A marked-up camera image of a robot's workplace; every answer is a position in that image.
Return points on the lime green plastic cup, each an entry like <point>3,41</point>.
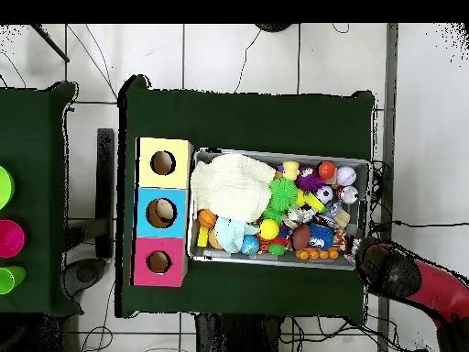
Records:
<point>5,187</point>
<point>9,280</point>

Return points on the light blue fluffy cloth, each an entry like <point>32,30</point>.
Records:
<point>229,233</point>

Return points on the green spiky rubber ball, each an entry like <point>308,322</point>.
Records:
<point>283,194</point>

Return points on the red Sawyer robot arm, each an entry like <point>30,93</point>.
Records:
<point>439,289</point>

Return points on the cream muslin cloth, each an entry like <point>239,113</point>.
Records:
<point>231,187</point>

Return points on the silver mesh bin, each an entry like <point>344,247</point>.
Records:
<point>362,176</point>

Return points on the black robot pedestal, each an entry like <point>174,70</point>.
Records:
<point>238,337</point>

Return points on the grey stand base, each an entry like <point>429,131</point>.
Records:
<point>86,273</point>

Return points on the yellow plush duck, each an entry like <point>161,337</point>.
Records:
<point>290,169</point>

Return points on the wooden three-hole box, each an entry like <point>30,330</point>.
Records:
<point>179,176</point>

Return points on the dark green table cloth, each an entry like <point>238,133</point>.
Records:
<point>238,121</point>
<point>33,128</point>

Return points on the black upright panel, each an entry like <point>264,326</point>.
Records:
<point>105,183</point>

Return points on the black round fixture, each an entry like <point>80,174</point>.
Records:
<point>273,27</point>

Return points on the yellow smooth ball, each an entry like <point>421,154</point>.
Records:
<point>268,229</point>

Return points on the purple spiky monster toy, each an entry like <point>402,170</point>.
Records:
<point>307,181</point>

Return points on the pink plastic cup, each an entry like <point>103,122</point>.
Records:
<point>11,238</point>

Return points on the white baseball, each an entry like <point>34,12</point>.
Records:
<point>346,176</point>

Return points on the blue spiky rubber ball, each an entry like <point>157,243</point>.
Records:
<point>320,233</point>

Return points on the orange smooth ball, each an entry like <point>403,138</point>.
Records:
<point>326,170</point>

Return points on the black diagonal rod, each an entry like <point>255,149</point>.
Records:
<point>49,42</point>

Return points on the brown toy football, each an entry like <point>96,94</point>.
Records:
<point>300,237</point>

